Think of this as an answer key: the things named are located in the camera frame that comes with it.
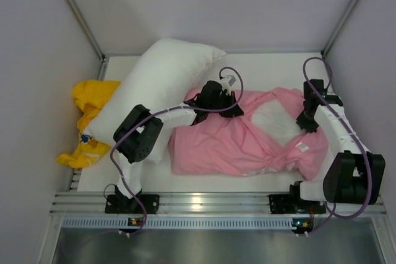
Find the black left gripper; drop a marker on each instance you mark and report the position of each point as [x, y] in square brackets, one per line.
[229, 103]

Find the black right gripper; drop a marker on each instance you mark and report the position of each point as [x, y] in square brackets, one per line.
[307, 119]

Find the pink pillowcase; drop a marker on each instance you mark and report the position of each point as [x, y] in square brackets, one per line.
[237, 147]

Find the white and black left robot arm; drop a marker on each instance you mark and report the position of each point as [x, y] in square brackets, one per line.
[138, 133]

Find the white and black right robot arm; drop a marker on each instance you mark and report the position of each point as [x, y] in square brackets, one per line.
[354, 174]

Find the white pillowcase care label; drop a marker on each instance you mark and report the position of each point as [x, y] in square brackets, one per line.
[302, 147]

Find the white pillow inside pillowcase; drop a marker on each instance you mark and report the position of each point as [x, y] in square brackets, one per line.
[273, 119]

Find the bare white pillow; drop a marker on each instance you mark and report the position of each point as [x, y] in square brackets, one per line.
[159, 79]

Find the yellow cloth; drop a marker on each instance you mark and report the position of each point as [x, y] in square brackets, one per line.
[89, 96]

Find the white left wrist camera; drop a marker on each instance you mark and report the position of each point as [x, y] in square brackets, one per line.
[227, 82]

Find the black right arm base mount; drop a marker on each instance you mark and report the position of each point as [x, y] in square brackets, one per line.
[281, 204]

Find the left aluminium corner post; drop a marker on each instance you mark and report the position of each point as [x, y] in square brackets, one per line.
[78, 15]

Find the aluminium corner post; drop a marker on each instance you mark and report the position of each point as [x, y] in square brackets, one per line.
[78, 15]
[339, 26]

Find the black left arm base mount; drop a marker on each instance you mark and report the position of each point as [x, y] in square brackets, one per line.
[119, 204]

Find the right aluminium corner post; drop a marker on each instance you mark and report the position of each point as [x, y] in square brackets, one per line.
[339, 26]

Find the aluminium front rail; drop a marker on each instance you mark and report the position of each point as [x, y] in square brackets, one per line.
[171, 203]

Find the grey slotted cable duct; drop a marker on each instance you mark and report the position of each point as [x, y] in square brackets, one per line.
[168, 222]

